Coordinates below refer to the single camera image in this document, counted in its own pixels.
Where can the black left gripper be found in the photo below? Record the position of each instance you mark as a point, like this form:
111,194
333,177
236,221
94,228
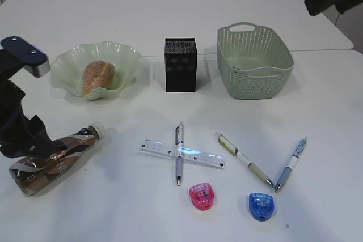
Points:
22,137

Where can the brown coffee bottle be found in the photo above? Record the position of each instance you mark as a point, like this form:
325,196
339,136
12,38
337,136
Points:
33,174

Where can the sugared bread bun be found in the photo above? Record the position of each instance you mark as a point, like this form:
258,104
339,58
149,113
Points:
98,74

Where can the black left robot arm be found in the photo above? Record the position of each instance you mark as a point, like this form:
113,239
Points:
11,100

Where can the green wavy glass plate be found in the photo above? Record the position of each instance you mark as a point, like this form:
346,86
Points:
68,67

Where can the grey grip silver pen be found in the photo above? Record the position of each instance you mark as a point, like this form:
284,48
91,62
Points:
179,141

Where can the black mesh pen holder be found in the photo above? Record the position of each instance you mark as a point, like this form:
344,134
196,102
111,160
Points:
180,59

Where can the pink pencil sharpener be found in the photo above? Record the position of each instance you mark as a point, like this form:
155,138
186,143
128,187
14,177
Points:
202,196

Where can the cream barrel pen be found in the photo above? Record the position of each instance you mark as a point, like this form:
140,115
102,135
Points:
236,152

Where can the green woven plastic basket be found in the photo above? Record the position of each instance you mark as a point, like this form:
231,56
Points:
253,61

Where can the blue pencil sharpener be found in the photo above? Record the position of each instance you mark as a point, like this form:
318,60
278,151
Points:
261,206

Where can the white blue pen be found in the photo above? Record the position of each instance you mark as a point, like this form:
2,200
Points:
281,182

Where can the clear plastic ruler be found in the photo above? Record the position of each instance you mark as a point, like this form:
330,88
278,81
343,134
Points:
187,154

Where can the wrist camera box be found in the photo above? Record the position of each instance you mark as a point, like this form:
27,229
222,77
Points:
17,53

